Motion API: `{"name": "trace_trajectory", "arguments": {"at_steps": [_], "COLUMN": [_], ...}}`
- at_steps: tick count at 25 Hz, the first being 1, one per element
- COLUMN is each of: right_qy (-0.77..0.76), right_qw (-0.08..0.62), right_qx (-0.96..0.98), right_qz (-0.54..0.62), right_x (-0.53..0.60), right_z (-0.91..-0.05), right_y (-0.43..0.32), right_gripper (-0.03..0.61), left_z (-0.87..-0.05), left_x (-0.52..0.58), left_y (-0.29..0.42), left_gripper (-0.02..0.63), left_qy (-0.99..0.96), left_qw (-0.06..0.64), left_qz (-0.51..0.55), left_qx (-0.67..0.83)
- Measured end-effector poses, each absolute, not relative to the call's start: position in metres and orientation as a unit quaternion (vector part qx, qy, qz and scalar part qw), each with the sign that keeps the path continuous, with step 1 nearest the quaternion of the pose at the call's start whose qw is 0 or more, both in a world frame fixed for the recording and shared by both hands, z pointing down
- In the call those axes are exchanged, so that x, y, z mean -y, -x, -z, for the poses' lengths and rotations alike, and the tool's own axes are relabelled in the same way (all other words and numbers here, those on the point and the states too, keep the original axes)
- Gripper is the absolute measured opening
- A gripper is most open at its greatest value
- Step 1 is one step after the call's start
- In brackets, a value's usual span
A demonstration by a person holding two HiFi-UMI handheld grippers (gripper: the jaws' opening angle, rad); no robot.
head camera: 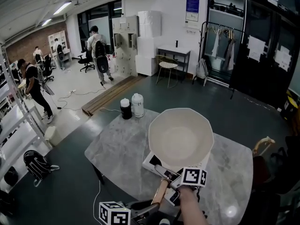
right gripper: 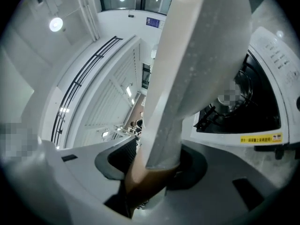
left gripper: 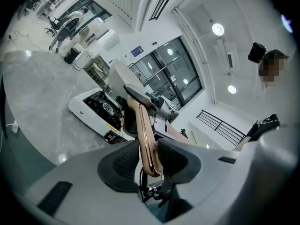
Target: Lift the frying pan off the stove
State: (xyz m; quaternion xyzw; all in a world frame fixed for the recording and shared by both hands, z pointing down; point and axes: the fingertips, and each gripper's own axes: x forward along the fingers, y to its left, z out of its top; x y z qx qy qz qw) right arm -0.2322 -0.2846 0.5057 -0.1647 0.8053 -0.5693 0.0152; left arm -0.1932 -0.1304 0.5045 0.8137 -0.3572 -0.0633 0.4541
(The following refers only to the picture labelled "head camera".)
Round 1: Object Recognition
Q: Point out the white frying pan wooden handle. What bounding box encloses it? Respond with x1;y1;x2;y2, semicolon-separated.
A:
148;107;215;206

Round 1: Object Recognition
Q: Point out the wooden plank platform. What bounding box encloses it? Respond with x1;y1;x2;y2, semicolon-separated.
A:
81;75;146;116

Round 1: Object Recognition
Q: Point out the black office chair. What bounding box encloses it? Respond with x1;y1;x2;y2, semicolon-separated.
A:
43;54;55;83
77;50;96;73

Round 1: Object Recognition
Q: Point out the white stove cable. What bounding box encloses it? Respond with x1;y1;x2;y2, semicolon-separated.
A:
93;179;102;220

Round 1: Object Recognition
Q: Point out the blue and white poster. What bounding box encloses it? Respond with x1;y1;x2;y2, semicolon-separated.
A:
185;0;200;23

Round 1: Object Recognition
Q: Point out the black bottle white cap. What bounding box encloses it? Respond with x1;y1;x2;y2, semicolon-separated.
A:
120;97;133;120

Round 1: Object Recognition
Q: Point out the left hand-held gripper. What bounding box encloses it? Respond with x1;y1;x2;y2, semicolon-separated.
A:
98;199;163;225

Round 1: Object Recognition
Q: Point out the small white trash can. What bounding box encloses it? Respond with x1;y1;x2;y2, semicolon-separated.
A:
44;126;58;147

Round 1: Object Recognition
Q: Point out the white floor cable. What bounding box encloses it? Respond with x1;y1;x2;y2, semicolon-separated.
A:
57;84;107;111

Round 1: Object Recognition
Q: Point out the yellow and black bin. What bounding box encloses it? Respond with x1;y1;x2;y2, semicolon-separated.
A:
279;90;300;122

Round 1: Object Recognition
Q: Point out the gold wire chair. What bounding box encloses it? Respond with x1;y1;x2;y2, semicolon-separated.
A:
155;54;179;89

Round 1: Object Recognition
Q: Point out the stack of white boxes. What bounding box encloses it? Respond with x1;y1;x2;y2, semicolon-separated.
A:
135;10;163;77

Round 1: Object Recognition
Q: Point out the black clothes rack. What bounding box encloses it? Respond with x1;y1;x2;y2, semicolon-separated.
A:
192;21;245;100

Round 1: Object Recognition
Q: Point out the white bookshelf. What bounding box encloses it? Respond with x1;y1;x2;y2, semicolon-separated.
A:
47;30;73;68

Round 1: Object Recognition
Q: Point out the black backpack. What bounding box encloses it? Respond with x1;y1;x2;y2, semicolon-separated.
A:
23;150;60;188

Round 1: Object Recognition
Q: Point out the person's right forearm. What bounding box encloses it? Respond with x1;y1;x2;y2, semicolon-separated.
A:
179;186;210;225

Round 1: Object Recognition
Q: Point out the beige locker cabinet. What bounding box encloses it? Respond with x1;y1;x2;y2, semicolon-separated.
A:
112;15;139;78

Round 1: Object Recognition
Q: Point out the white bag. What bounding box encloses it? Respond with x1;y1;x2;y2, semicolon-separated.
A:
195;58;209;79

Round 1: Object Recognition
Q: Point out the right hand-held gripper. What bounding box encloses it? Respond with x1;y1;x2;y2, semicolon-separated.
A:
154;165;208;192

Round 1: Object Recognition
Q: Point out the white top console table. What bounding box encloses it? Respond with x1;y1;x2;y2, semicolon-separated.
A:
157;44;191;83

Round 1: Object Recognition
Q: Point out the wooden hanger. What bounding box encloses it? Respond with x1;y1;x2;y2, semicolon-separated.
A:
252;136;276;156

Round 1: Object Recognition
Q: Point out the white metal shelf rack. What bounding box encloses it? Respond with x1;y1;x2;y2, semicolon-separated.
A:
0;42;53;193

